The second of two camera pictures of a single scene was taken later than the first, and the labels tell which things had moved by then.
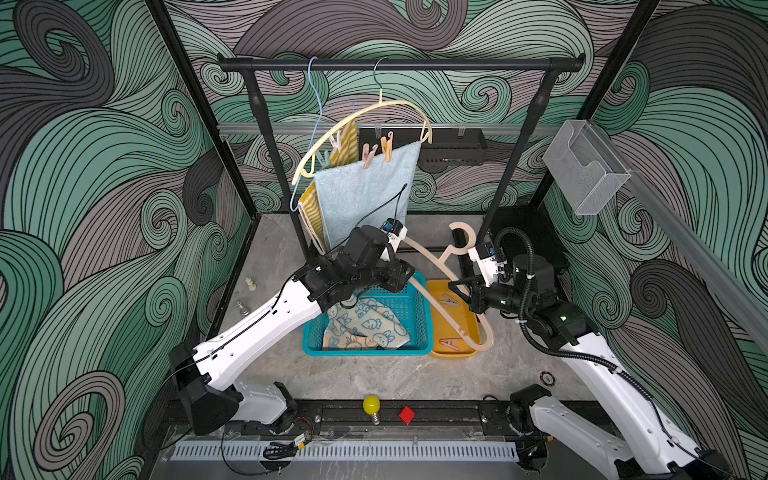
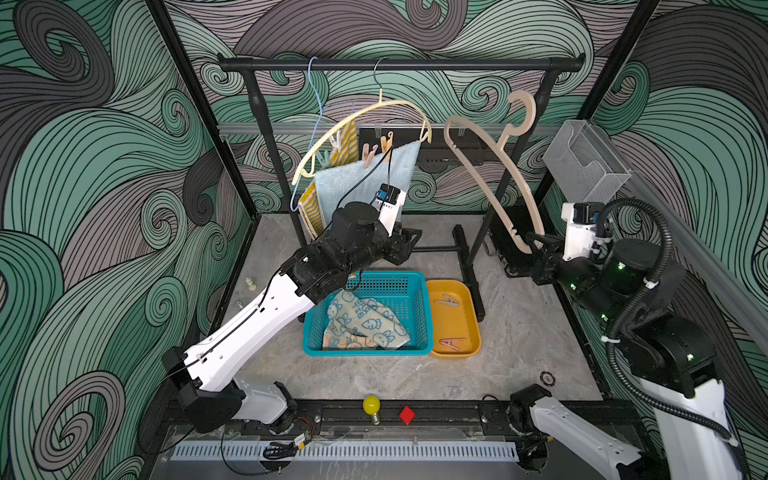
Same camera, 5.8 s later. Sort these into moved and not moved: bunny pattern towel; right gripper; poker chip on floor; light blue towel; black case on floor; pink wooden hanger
Moved: pink wooden hanger; right gripper
Not moved: black case on floor; light blue towel; bunny pattern towel; poker chip on floor
